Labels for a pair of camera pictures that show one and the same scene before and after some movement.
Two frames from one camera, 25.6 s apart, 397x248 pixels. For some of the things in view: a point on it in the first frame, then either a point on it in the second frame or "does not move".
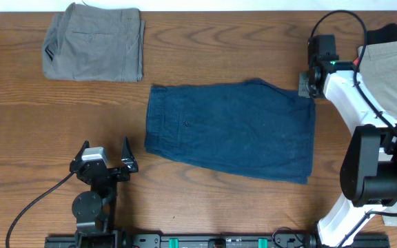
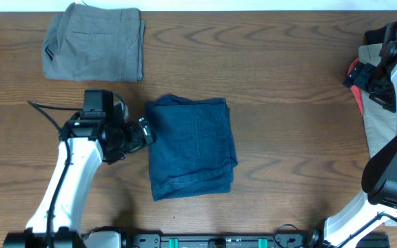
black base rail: [213, 240] does not move
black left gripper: [128, 160] to [138, 140]
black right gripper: [304, 90] to [360, 77]
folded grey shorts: [94, 43] does not move
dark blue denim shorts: [249, 127] to [193, 153]
